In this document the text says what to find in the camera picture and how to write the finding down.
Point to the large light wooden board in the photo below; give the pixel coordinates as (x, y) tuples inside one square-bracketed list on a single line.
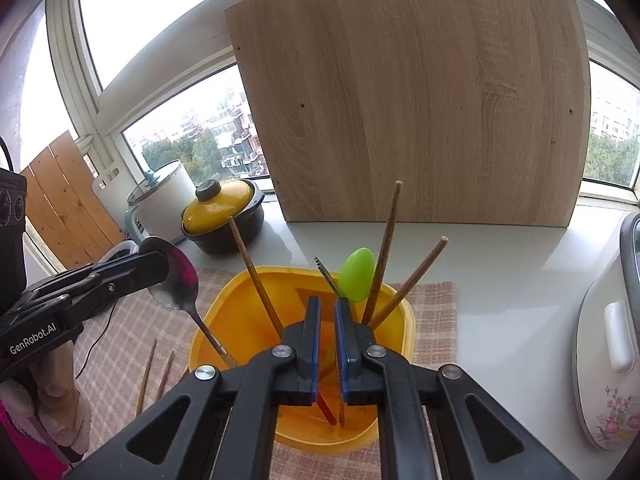
[(410, 110)]

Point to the metal spoon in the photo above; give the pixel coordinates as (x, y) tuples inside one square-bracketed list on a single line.
[(175, 280)]

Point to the metal fork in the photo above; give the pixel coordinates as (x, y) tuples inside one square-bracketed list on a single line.
[(326, 275)]

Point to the yellow plastic container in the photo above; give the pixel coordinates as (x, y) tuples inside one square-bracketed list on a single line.
[(235, 305)]

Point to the wooden chopsticks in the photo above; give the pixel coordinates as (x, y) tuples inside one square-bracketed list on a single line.
[(415, 280), (146, 377)]

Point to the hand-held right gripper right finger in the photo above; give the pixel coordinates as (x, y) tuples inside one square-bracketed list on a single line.
[(341, 345)]

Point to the checked table mat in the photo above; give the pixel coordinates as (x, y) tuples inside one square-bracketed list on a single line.
[(125, 320)]

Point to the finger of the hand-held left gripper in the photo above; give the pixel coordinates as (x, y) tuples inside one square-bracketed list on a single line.
[(120, 294), (125, 269)]

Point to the black casserole pot yellow lid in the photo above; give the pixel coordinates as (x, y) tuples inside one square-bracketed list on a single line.
[(220, 210)]

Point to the white plastic cutting board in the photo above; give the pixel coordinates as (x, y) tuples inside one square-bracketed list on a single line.
[(107, 195)]

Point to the green plastic spoon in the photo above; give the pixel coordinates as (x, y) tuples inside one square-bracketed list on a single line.
[(357, 275)]

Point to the white electric pot glass lid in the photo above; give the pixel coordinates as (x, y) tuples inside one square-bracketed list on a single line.
[(170, 195)]

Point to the person's left forearm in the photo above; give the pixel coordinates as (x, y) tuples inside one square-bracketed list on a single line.
[(50, 400)]

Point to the white window frame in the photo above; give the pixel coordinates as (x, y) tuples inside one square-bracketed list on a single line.
[(165, 90)]

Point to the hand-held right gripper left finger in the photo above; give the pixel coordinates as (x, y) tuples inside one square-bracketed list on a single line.
[(314, 345)]

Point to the wooden slat board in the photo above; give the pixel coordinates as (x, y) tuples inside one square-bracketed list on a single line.
[(70, 200)]

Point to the white floral rice cooker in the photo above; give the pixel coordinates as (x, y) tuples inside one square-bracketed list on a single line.
[(600, 360)]

